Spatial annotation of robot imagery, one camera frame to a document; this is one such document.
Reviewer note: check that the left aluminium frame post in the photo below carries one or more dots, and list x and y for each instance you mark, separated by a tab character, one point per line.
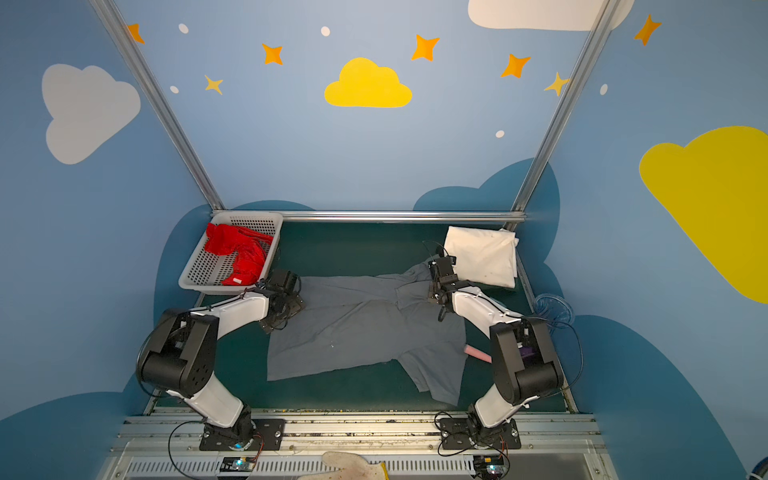
113	22

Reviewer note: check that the folded white t shirt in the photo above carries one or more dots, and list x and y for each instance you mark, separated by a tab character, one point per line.
483	256

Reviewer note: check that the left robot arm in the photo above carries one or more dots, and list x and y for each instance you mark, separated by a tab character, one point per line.
178	358

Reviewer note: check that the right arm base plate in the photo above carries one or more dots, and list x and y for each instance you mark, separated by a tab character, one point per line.
463	433

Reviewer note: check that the circuit board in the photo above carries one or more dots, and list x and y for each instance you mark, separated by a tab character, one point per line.
489	467
237	465

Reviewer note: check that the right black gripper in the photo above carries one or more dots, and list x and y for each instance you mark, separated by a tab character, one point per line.
441	287

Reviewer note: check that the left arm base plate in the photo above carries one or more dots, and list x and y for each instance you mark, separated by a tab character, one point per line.
264	435

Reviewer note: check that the right aluminium frame post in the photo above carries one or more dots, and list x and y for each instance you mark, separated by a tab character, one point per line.
585	63

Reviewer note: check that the aluminium frame post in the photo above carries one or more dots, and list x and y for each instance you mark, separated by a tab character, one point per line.
585	63
113	22

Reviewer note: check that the right circuit board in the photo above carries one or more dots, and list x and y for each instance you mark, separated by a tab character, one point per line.
489	467

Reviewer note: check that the horizontal aluminium frame bar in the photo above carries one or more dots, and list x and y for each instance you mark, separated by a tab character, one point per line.
402	217

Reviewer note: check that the purple scoop pink handle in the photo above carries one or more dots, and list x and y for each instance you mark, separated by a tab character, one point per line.
477	354

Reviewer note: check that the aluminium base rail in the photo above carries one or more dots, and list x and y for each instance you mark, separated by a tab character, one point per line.
166	446

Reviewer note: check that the grey t shirt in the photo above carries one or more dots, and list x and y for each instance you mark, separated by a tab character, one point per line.
353	321

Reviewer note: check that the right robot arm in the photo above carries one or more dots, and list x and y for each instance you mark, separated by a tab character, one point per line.
525	364

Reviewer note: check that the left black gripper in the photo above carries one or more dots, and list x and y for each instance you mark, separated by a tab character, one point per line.
288	305

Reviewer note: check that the white work glove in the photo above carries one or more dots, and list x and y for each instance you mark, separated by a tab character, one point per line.
349	466

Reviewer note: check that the red t shirt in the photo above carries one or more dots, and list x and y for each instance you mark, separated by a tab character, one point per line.
249	247

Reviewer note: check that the left circuit board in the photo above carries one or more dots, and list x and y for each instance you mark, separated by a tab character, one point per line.
237	465

